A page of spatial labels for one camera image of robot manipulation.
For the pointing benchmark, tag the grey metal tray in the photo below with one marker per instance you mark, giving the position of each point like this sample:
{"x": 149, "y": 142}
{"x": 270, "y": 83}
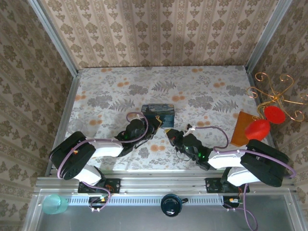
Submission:
{"x": 120, "y": 219}

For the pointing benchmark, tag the brown wooden board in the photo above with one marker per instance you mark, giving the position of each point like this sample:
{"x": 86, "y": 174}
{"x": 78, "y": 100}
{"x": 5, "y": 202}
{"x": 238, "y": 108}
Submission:
{"x": 239, "y": 132}

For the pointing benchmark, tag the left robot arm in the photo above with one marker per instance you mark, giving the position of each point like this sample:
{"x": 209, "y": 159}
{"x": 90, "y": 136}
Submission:
{"x": 108, "y": 146}

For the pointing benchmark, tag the starry night tin box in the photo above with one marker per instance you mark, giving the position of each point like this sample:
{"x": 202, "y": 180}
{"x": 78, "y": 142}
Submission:
{"x": 166, "y": 113}

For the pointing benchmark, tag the aluminium table side rail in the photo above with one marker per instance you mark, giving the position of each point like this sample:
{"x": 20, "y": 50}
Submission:
{"x": 69, "y": 101}
{"x": 252, "y": 79}

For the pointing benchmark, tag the aluminium frame corner post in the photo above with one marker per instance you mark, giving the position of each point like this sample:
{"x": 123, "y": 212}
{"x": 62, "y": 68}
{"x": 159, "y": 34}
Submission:
{"x": 55, "y": 38}
{"x": 267, "y": 38}

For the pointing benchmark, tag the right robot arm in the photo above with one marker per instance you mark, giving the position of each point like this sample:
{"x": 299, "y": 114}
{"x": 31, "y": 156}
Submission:
{"x": 264, "y": 163}

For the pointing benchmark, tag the aluminium front rail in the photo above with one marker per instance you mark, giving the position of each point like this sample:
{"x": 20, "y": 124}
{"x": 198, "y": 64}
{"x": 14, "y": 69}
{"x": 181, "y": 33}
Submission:
{"x": 163, "y": 184}

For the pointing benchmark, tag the black power connector block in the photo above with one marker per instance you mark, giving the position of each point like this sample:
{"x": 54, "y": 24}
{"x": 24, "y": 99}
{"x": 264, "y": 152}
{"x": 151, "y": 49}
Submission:
{"x": 231, "y": 201}
{"x": 97, "y": 201}

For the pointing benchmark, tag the dark blue mug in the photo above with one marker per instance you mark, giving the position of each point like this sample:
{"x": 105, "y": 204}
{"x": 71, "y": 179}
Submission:
{"x": 170, "y": 204}

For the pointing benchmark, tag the teal plastic cup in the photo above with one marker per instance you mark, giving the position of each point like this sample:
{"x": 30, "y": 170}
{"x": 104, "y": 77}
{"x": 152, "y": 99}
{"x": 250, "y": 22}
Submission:
{"x": 54, "y": 204}

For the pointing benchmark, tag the clear glass cup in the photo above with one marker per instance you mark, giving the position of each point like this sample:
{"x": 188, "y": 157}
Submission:
{"x": 75, "y": 126}

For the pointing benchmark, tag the floral tablecloth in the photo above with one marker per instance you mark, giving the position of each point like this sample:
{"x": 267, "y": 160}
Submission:
{"x": 168, "y": 79}

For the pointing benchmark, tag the red plastic goblet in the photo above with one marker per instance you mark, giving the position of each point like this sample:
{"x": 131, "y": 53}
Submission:
{"x": 274, "y": 114}

